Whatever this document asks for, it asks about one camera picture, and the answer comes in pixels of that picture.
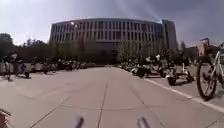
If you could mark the row of slender trees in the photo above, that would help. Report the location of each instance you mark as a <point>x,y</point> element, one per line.
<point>130,51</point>

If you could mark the row of parked bicycles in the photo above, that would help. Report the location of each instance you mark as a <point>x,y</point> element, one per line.
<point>23,68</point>
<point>141,70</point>

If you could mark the large curved grey building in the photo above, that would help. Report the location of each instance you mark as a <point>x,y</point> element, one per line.
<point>110,31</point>

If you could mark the robot's own part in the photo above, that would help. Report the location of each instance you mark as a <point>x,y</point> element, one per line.
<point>143,123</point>
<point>79,123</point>

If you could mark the cargo tricycle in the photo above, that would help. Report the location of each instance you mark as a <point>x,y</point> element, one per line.
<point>181,70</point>

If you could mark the row of dark trees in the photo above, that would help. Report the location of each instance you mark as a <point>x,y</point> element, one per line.
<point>36,51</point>

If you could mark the orange building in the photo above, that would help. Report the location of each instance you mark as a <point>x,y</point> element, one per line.
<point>203,48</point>

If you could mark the white bicycle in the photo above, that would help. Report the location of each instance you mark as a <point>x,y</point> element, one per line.
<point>218,65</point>

